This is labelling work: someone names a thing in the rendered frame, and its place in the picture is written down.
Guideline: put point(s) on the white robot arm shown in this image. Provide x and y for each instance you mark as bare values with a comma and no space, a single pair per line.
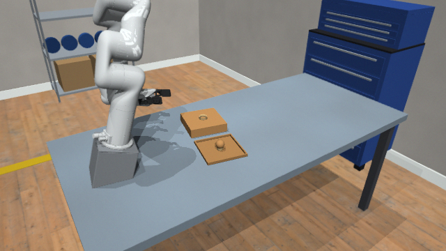
126,45

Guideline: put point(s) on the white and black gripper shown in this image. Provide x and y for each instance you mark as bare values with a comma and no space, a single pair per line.
150,98

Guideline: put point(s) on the tan square block with round hole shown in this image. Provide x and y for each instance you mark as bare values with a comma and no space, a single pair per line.
203,122

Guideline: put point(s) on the brown wooden tray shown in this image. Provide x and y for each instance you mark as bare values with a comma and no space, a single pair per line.
212,155

